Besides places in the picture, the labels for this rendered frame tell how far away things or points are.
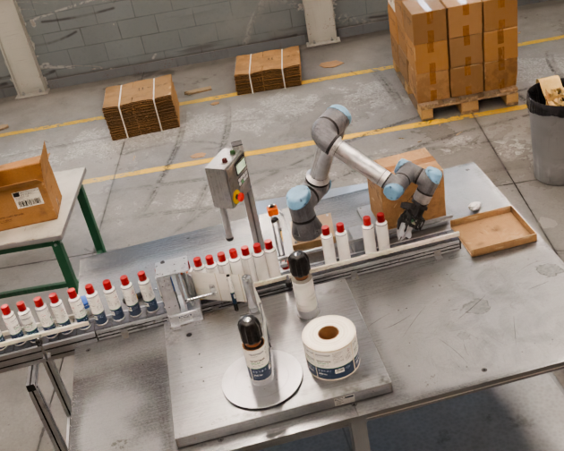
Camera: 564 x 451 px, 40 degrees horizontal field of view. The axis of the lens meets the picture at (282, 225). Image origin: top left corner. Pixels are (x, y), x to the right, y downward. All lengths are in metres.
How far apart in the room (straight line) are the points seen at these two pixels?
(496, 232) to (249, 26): 5.35
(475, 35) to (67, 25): 4.34
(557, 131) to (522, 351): 2.55
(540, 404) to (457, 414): 0.37
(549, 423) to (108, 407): 1.86
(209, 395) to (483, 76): 4.31
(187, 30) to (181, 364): 5.84
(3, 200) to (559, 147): 3.47
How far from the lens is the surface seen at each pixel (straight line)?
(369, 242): 3.43
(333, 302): 3.27
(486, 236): 3.65
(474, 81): 6.59
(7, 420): 4.65
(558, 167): 5.53
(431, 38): 6.36
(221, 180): 3.17
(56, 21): 8.75
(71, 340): 3.50
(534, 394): 3.77
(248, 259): 3.34
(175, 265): 3.23
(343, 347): 2.84
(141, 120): 7.23
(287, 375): 2.97
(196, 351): 3.19
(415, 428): 3.63
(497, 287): 3.36
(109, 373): 3.32
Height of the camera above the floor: 2.92
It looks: 32 degrees down
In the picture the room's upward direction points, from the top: 11 degrees counter-clockwise
